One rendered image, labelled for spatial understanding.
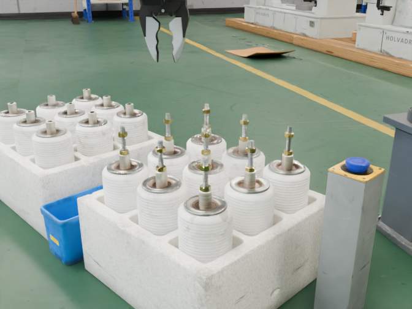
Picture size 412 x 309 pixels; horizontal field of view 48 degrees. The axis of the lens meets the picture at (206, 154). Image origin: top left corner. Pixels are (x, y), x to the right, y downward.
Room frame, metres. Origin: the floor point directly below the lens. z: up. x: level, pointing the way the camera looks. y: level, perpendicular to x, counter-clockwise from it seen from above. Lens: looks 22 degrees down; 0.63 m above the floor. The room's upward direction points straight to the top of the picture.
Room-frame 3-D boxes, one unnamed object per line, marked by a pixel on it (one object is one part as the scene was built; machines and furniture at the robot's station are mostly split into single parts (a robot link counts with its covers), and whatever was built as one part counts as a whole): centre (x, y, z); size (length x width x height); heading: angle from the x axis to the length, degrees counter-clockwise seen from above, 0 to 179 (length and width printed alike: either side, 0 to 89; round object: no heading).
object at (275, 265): (0.88, 0.00, 0.09); 0.39 x 0.39 x 0.18; 45
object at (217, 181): (0.88, 0.00, 0.16); 0.10 x 0.10 x 0.18
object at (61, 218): (1.02, 0.24, 0.06); 0.30 x 0.11 x 0.12; 133
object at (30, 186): (1.27, 0.38, 0.09); 0.39 x 0.39 x 0.18; 43
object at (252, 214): (0.79, -0.08, 0.16); 0.10 x 0.10 x 0.18
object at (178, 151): (0.96, 0.08, 0.25); 0.08 x 0.08 x 0.01
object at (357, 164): (0.72, -0.26, 0.32); 0.04 x 0.04 x 0.02
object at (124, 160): (0.88, 0.17, 0.26); 0.02 x 0.02 x 0.03
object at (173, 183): (0.79, 0.08, 0.25); 0.08 x 0.08 x 0.01
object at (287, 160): (0.88, -0.17, 0.26); 0.02 x 0.02 x 0.03
